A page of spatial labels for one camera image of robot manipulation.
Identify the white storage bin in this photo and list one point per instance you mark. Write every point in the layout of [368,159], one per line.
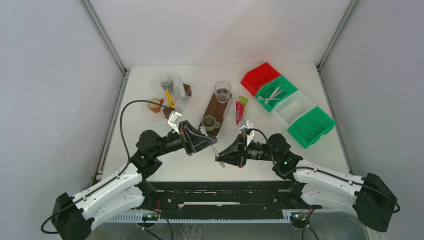
[292,108]

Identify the red storage bin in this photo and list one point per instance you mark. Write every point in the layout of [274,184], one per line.
[259,76]

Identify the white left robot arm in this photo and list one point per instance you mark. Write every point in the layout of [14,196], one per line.
[74,217]

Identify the clear textured oval tray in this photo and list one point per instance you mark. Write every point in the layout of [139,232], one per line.
[155,114]

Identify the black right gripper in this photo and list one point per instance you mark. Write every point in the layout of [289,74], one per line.
[237,153]

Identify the green bin with toothbrushes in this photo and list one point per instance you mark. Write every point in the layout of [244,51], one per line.
[284,84]

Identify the grey ceramic cup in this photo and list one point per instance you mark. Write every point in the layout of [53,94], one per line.
[209,123]

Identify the white toothpaste tube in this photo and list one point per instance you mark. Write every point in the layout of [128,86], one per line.
[180,86]

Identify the clear textured acrylic holder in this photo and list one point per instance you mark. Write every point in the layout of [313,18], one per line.
[230,111]

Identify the green toothpaste tube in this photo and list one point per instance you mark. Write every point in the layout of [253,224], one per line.
[244,101]

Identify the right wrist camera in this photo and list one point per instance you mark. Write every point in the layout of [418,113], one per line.
[246,129]

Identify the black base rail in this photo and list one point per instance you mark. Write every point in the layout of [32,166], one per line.
[224,201]

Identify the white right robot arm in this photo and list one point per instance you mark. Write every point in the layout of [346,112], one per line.
[366,197]

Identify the green bin with toothpaste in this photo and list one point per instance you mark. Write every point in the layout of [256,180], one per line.
[311,126]

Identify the clear glass tumbler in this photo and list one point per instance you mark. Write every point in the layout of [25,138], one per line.
[222,91]

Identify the orange ceramic cup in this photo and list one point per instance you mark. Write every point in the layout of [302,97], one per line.
[155,105]

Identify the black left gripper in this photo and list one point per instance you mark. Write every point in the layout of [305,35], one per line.
[192,139]

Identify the yellow toothpaste tube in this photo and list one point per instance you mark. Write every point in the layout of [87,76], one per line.
[169,98]

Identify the red toothpaste tube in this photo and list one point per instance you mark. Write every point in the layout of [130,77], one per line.
[239,112]

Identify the brown oval wooden tray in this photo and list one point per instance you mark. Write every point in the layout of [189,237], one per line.
[219,111]

